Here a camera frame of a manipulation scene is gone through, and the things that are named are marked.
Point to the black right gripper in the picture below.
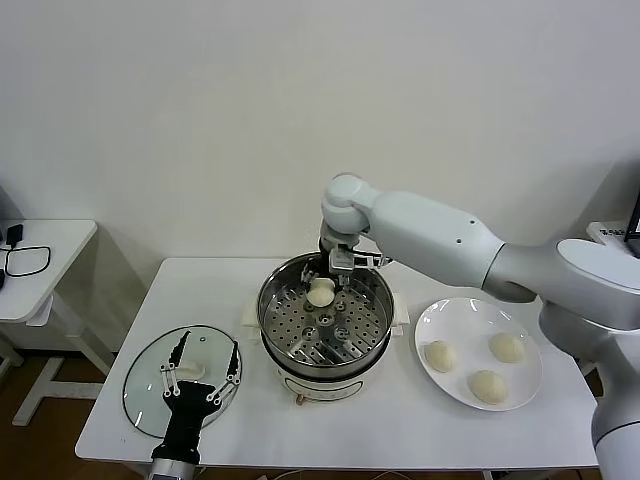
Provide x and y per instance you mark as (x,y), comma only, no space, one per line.
(340,257)

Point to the black power adapter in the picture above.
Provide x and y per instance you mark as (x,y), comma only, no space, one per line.
(15,235)

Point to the white electric cooker base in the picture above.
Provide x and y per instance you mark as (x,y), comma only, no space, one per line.
(320,387)

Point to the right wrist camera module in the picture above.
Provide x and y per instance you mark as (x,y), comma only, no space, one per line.
(370,259)

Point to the white steamed baozi bun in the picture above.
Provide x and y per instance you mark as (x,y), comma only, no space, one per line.
(487,386)
(320,296)
(507,347)
(441,356)

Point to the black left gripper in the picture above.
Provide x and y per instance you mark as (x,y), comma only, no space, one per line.
(187,410)

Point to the small black device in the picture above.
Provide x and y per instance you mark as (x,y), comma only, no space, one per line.
(2,280)

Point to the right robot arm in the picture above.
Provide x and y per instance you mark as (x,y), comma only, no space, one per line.
(430,230)

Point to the printed paper label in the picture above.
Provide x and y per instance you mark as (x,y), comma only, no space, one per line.
(614,232)

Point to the white round plate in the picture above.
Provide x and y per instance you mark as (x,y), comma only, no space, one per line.
(430,325)

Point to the steel perforated steamer basket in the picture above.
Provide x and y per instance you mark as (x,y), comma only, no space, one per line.
(325,330)

